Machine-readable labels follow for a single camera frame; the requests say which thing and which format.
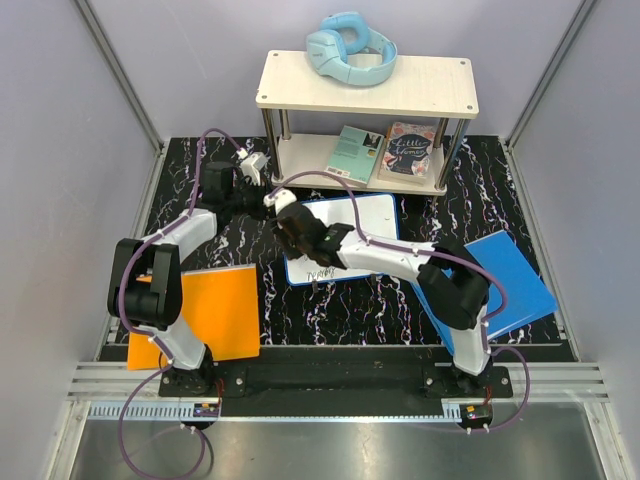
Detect blue-framed whiteboard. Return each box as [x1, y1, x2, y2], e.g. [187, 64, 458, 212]
[285, 193, 399, 286]

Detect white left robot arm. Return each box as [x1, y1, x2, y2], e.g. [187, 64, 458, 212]
[107, 153, 269, 396]

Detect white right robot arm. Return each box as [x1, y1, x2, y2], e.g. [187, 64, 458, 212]
[264, 195, 490, 397]

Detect teal paperback book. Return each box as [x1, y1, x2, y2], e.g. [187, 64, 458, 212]
[325, 126, 385, 187]

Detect orange folder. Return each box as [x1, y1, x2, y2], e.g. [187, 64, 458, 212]
[156, 265, 260, 370]

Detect Little Women book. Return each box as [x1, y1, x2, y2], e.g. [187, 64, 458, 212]
[378, 122, 436, 185]

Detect light blue headphones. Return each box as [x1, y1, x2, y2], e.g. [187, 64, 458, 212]
[306, 12, 398, 87]

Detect black marble-pattern mat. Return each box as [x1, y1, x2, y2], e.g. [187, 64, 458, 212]
[143, 136, 574, 361]

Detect white two-tier shelf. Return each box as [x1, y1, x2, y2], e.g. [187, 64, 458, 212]
[256, 50, 479, 196]

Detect blue folder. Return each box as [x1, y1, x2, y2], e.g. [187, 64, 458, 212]
[414, 229, 559, 357]

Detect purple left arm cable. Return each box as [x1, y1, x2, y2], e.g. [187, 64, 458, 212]
[117, 127, 249, 477]

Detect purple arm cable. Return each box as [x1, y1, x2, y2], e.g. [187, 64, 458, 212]
[264, 171, 530, 435]
[117, 127, 249, 477]

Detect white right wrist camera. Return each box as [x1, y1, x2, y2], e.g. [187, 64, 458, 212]
[263, 188, 297, 213]

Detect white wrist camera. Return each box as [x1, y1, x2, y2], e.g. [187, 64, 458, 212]
[237, 148, 267, 186]
[263, 188, 297, 213]

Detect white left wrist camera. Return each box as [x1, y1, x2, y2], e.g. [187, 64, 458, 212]
[237, 148, 267, 186]

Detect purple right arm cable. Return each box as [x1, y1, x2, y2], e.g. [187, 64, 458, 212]
[264, 171, 530, 435]

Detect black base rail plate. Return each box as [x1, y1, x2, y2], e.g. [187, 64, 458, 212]
[159, 346, 513, 399]

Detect aluminium slotted rail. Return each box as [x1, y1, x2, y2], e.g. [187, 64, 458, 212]
[67, 362, 609, 423]

